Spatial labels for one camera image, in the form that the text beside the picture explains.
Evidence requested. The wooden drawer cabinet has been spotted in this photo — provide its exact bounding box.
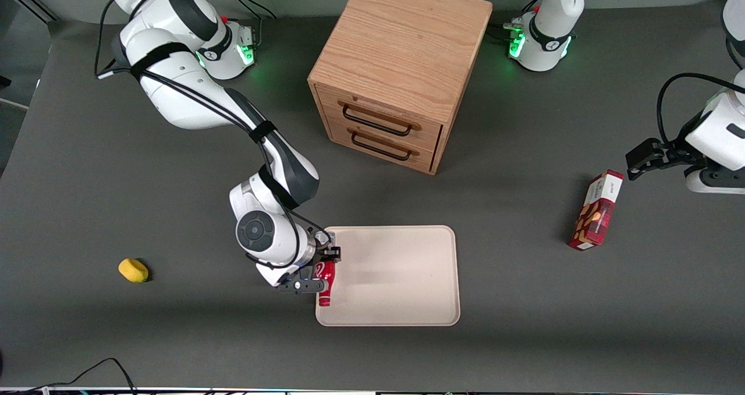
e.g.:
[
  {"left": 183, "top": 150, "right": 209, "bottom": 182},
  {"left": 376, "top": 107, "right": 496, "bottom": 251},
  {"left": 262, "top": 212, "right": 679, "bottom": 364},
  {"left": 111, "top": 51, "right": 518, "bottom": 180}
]
[{"left": 307, "top": 0, "right": 494, "bottom": 176}]

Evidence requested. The black right base cable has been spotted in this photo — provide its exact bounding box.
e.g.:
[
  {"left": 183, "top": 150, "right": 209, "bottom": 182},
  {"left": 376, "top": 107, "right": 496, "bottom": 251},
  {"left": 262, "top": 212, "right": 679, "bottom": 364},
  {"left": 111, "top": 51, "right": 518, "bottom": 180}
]
[{"left": 221, "top": 0, "right": 280, "bottom": 47}]

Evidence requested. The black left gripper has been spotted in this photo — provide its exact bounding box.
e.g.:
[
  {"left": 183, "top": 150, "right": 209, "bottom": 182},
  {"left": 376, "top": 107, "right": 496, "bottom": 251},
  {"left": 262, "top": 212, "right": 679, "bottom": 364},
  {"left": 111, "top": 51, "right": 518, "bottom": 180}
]
[{"left": 626, "top": 134, "right": 708, "bottom": 181}]

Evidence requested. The beige plastic tray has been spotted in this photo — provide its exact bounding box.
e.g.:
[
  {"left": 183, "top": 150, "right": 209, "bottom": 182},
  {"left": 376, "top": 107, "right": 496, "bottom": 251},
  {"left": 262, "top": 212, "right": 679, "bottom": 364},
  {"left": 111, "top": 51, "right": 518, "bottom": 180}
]
[{"left": 315, "top": 225, "right": 462, "bottom": 328}]

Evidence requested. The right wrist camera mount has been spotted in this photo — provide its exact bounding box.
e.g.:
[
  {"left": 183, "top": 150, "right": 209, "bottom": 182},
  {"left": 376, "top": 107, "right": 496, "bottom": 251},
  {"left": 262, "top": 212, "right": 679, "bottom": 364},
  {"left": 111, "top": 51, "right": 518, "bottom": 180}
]
[{"left": 277, "top": 277, "right": 328, "bottom": 294}]

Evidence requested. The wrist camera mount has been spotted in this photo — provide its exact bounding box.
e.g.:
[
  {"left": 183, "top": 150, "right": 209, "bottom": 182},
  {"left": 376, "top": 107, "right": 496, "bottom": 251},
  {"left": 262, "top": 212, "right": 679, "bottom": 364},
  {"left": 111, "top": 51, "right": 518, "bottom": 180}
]
[
  {"left": 277, "top": 277, "right": 328, "bottom": 294},
  {"left": 684, "top": 167, "right": 745, "bottom": 195}
]

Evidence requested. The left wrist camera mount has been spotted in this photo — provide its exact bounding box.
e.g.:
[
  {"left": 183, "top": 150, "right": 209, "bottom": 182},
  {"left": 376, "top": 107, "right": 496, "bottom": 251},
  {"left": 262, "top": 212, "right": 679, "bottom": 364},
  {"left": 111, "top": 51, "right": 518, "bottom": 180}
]
[{"left": 684, "top": 167, "right": 745, "bottom": 195}]

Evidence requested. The black base cable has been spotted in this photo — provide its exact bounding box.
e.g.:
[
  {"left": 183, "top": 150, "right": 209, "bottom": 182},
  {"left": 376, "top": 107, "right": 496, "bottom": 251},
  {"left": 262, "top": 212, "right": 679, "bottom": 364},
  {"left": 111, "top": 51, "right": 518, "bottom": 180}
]
[
  {"left": 221, "top": 0, "right": 280, "bottom": 47},
  {"left": 488, "top": 0, "right": 545, "bottom": 45}
]

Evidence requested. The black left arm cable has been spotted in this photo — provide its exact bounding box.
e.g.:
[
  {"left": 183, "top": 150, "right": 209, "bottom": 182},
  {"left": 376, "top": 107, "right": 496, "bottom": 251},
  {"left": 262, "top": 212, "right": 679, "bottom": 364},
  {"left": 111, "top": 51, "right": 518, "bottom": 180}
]
[{"left": 657, "top": 72, "right": 745, "bottom": 147}]

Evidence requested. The black table edge cable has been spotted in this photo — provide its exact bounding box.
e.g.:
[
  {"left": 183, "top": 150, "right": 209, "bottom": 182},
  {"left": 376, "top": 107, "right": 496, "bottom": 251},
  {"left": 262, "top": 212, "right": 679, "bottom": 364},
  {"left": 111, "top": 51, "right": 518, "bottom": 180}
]
[{"left": 0, "top": 357, "right": 138, "bottom": 394}]

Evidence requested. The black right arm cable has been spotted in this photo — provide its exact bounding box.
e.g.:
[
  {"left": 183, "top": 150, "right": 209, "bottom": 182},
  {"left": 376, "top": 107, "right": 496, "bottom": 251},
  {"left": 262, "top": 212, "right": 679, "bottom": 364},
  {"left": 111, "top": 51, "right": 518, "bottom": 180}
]
[{"left": 95, "top": 0, "right": 334, "bottom": 268}]

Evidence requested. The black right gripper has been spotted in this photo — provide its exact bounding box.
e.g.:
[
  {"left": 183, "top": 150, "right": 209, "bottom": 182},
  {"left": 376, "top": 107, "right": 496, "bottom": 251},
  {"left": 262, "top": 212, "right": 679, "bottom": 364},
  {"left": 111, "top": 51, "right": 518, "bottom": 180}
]
[{"left": 311, "top": 231, "right": 342, "bottom": 280}]

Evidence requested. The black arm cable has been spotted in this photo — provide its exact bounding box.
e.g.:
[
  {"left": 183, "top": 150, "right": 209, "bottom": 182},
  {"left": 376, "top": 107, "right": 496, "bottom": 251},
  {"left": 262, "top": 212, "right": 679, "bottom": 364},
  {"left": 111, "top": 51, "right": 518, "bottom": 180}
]
[
  {"left": 95, "top": 0, "right": 334, "bottom": 268},
  {"left": 657, "top": 72, "right": 745, "bottom": 147}
]

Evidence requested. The red coke bottle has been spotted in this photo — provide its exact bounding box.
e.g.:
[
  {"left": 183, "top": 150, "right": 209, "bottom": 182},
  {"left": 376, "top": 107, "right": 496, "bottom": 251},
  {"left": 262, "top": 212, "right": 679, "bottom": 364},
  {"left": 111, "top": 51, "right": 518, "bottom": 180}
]
[{"left": 317, "top": 261, "right": 338, "bottom": 308}]

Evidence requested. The yellow lemon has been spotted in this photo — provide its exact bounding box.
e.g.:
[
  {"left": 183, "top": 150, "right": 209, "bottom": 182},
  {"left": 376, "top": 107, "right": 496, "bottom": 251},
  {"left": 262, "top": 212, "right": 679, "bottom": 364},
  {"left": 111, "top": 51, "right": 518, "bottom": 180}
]
[{"left": 118, "top": 258, "right": 149, "bottom": 283}]

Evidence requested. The black drawer handle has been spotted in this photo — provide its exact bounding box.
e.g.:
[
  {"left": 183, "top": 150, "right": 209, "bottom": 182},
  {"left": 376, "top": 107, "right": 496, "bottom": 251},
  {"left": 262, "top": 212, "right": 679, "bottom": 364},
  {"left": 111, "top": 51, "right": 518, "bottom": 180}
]
[
  {"left": 342, "top": 104, "right": 413, "bottom": 137},
  {"left": 350, "top": 130, "right": 413, "bottom": 162}
]

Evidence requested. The red cookie box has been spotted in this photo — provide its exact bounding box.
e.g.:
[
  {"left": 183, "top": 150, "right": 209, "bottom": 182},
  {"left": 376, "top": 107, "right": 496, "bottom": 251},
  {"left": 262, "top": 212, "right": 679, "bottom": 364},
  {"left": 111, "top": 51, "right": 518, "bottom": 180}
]
[{"left": 568, "top": 169, "right": 625, "bottom": 251}]

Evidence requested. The black left base cable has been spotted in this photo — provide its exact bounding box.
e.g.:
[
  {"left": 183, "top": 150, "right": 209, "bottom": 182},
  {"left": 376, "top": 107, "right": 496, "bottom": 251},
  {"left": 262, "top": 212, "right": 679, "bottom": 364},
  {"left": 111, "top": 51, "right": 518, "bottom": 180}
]
[{"left": 488, "top": 0, "right": 545, "bottom": 45}]

